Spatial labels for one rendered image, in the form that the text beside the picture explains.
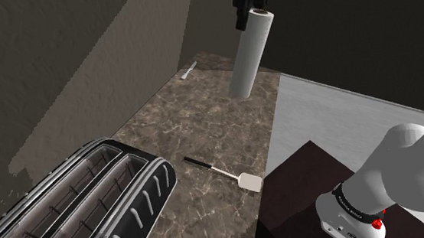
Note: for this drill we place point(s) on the dark robot stand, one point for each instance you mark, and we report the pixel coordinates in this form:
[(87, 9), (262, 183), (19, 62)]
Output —
[(296, 199)]

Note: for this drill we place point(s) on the white paper towel roll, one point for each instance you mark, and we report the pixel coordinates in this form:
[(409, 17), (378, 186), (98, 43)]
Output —
[(250, 54)]

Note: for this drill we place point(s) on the black and silver toaster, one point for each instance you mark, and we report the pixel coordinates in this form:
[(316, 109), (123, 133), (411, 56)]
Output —
[(87, 196)]

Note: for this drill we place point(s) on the small white knife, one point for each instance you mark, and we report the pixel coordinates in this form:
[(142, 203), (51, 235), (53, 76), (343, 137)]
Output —
[(188, 71)]

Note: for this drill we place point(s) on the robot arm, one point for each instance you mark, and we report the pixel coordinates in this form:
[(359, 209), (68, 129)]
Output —
[(398, 176)]

